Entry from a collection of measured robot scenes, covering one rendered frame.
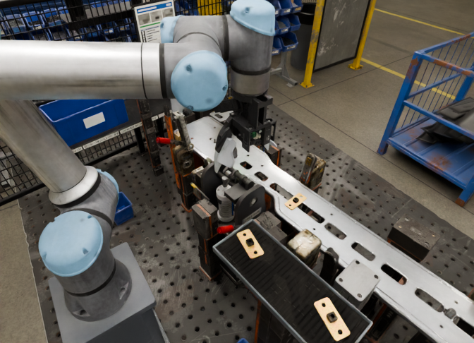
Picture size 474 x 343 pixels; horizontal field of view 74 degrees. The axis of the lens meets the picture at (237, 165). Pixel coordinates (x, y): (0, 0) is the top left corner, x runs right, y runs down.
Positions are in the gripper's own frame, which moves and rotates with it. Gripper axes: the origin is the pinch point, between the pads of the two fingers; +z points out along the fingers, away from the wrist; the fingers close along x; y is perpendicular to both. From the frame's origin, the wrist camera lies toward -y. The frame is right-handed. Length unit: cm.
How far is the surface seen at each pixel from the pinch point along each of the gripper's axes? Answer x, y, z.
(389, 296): 24, 38, 34
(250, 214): 5.3, -1.5, 25.5
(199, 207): -5.4, -14.3, 27.7
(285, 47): 207, -205, 81
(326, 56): 270, -197, 102
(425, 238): 48, 33, 31
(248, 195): 4.3, -1.5, 16.4
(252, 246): -4.3, 11.8, 18.5
